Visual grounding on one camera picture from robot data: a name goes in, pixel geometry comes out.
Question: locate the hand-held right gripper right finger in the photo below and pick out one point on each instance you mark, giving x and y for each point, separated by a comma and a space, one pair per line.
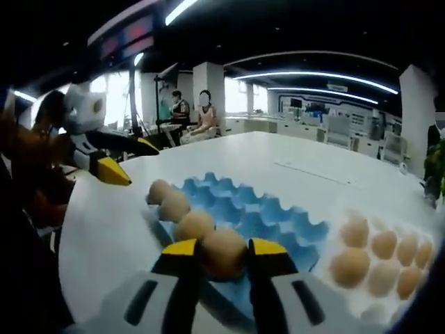
274, 292

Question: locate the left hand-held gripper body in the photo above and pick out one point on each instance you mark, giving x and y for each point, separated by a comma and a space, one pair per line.
85, 109

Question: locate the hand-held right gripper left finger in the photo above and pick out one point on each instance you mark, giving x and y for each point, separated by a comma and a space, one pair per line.
139, 299

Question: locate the single brown egg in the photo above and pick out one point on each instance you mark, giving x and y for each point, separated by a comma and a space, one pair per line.
194, 226
224, 252
174, 207
160, 191

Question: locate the group of brown eggs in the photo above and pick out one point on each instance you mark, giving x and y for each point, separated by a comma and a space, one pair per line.
349, 268

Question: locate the blue egg tray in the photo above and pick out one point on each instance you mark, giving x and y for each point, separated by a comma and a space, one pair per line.
250, 208

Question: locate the white egg tray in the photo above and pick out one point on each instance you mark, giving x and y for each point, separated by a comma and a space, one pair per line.
373, 311

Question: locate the black screen pole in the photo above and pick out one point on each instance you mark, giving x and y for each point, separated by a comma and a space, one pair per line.
135, 97

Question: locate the hanging display screen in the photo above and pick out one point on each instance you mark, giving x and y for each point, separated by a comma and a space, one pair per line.
128, 35

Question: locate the person's dark torso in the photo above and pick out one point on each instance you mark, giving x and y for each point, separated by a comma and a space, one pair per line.
21, 278

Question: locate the straight ceiling light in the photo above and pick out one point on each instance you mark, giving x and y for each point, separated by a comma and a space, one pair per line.
180, 12

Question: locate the white low cabinets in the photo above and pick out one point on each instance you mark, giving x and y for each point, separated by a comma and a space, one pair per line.
271, 124

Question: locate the white office chair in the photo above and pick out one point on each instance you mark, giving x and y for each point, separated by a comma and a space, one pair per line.
338, 130
393, 148

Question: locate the small white object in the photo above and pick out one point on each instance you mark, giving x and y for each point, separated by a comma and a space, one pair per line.
403, 167

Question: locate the long curved ceiling light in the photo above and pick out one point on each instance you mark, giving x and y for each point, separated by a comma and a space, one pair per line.
313, 74
320, 91

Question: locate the ceiling air conditioner unit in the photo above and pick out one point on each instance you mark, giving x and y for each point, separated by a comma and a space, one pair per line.
337, 86

